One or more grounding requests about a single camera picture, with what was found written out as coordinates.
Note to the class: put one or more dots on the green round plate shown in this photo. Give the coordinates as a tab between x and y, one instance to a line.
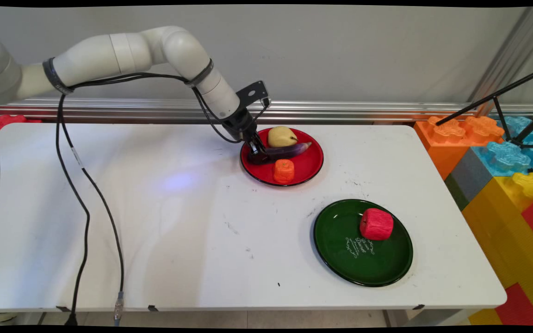
359	259

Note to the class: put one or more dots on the red toy apple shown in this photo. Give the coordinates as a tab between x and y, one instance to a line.
376	224

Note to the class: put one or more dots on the red round plate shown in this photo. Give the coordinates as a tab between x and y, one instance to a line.
308	164

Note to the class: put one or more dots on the black tripod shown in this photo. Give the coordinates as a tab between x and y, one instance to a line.
498	97

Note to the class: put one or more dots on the aluminium profile post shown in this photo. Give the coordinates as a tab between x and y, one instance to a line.
511	60

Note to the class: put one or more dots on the grey giant building block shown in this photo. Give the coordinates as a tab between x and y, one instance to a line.
470	178

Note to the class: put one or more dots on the purple toy eggplant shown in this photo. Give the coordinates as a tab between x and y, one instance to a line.
289	150

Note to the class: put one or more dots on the aluminium rail along wall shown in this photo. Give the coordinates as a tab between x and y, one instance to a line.
387	111

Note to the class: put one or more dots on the yellow giant building block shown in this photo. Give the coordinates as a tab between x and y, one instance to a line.
502	222

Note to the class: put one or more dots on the blue giant building block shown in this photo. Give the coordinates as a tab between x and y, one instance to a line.
507	157

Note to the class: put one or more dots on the orange toy fruit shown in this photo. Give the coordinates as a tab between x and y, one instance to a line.
284	171

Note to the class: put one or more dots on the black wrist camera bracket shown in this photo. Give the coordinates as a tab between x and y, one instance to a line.
251	94

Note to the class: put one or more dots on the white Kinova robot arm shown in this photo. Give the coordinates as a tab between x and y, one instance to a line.
95	58

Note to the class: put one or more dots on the orange giant building block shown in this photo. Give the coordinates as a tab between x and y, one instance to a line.
447	138

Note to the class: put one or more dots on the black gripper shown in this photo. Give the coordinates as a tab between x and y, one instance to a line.
242	126

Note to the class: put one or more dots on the yellow toy pear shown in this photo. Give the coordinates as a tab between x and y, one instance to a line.
281	137

